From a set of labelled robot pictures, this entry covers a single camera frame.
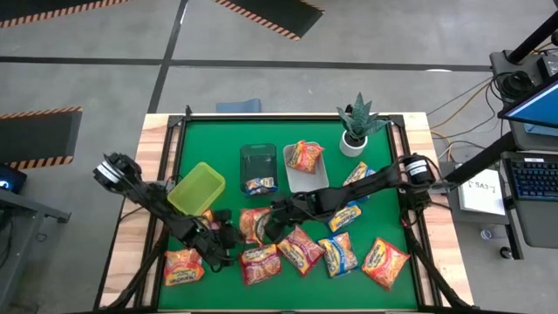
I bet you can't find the coiled black cable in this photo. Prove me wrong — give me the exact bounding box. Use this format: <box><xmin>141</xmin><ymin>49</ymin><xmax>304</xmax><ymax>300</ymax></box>
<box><xmin>498</xmin><ymin>69</ymin><xmax>536</xmax><ymax>100</ymax></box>

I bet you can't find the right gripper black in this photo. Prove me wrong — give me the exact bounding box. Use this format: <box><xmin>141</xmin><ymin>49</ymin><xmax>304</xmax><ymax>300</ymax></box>
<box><xmin>263</xmin><ymin>194</ymin><xmax>316</xmax><ymax>243</ymax></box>

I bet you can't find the orange Maruchan noodle packet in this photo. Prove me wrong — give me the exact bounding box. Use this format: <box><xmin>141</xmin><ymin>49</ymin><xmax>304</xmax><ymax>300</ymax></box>
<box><xmin>360</xmin><ymin>236</ymin><xmax>412</xmax><ymax>292</ymax></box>
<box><xmin>239</xmin><ymin>206</ymin><xmax>274</xmax><ymax>245</ymax></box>
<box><xmin>163</xmin><ymin>247</ymin><xmax>206</xmax><ymax>288</ymax></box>
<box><xmin>285</xmin><ymin>140</ymin><xmax>326</xmax><ymax>175</ymax></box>

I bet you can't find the black diagonal support bar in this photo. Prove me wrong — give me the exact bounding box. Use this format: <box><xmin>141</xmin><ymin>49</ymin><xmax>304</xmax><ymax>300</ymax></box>
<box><xmin>443</xmin><ymin>130</ymin><xmax>519</xmax><ymax>185</ymax></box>

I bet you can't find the blue Maruchan noodle packet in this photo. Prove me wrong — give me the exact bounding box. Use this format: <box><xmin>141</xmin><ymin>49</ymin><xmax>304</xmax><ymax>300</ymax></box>
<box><xmin>342</xmin><ymin>160</ymin><xmax>377</xmax><ymax>204</ymax></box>
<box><xmin>244</xmin><ymin>175</ymin><xmax>279</xmax><ymax>196</ymax></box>
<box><xmin>317</xmin><ymin>231</ymin><xmax>359</xmax><ymax>279</ymax></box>
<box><xmin>327</xmin><ymin>202</ymin><xmax>363</xmax><ymax>233</ymax></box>

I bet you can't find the green snake plant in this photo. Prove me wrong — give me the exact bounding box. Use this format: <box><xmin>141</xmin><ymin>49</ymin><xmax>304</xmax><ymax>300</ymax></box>
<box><xmin>335</xmin><ymin>92</ymin><xmax>392</xmax><ymax>143</ymax></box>

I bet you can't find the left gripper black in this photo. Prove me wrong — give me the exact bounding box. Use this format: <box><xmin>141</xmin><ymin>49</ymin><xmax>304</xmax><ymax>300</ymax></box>
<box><xmin>195</xmin><ymin>208</ymin><xmax>246</xmax><ymax>268</ymax></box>

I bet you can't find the computer monitor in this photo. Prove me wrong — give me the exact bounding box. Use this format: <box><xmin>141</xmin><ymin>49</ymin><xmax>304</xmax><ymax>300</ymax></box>
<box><xmin>497</xmin><ymin>78</ymin><xmax>558</xmax><ymax>131</ymax></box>

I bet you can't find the yellow-green plastic bin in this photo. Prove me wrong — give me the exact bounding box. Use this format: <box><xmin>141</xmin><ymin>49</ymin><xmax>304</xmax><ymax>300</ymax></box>
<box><xmin>167</xmin><ymin>161</ymin><xmax>227</xmax><ymax>218</ymax></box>

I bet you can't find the black round pole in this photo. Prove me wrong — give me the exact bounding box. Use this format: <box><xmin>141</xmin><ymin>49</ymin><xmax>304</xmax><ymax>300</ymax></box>
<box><xmin>507</xmin><ymin>9</ymin><xmax>558</xmax><ymax>65</ymax></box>

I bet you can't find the black device with blue light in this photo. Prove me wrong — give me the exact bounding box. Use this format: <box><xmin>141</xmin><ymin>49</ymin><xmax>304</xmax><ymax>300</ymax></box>
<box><xmin>0</xmin><ymin>162</ymin><xmax>28</xmax><ymax>195</ymax></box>

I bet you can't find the white plastic bin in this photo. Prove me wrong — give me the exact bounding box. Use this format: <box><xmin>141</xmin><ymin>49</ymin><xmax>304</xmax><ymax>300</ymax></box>
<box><xmin>282</xmin><ymin>141</ymin><xmax>330</xmax><ymax>194</ymax></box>

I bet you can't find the black aluminium table frame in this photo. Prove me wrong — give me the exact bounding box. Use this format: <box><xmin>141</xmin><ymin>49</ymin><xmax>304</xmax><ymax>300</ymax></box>
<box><xmin>93</xmin><ymin>104</ymin><xmax>474</xmax><ymax>314</ymax></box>

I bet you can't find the white paper sign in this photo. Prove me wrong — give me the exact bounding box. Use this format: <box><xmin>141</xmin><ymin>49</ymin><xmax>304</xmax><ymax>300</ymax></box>
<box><xmin>456</xmin><ymin>167</ymin><xmax>507</xmax><ymax>217</ymax></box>

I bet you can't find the white plant pot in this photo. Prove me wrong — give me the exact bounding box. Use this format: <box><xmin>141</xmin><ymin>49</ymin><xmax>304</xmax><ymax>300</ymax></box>
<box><xmin>338</xmin><ymin>129</ymin><xmax>369</xmax><ymax>159</ymax></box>

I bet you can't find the black hazard-striped floor mat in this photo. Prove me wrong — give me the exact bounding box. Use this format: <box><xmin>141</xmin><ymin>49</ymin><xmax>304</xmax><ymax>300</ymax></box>
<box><xmin>0</xmin><ymin>106</ymin><xmax>84</xmax><ymax>171</ymax></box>
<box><xmin>0</xmin><ymin>0</ymin><xmax>132</xmax><ymax>29</ymax></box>
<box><xmin>212</xmin><ymin>0</ymin><xmax>326</xmax><ymax>43</ymax></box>

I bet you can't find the black keyboard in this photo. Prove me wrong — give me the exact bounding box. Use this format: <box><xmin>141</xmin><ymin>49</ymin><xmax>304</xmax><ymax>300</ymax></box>
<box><xmin>507</xmin><ymin>155</ymin><xmax>558</xmax><ymax>202</ymax></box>

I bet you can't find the dark green plastic bin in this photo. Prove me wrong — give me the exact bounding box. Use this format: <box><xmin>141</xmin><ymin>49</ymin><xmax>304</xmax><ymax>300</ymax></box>
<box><xmin>239</xmin><ymin>143</ymin><xmax>279</xmax><ymax>196</ymax></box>

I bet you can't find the green felt mat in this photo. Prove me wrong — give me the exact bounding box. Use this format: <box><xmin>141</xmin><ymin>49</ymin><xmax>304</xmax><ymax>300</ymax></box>
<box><xmin>157</xmin><ymin>116</ymin><xmax>419</xmax><ymax>311</ymax></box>

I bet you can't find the grey metal stand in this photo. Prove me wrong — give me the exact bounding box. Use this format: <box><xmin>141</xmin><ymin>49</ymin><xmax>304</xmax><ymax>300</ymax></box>
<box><xmin>0</xmin><ymin>188</ymin><xmax>72</xmax><ymax>314</ymax></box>

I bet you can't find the red Maruchan noodle packet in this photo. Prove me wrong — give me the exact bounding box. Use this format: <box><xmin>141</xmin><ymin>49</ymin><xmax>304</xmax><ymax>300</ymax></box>
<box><xmin>238</xmin><ymin>243</ymin><xmax>283</xmax><ymax>287</ymax></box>
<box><xmin>276</xmin><ymin>225</ymin><xmax>326</xmax><ymax>277</ymax></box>
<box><xmin>201</xmin><ymin>208</ymin><xmax>221</xmax><ymax>231</ymax></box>

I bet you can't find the grey computer cart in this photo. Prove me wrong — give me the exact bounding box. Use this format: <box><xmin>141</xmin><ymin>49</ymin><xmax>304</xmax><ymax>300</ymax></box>
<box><xmin>487</xmin><ymin>47</ymin><xmax>558</xmax><ymax>263</ymax></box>

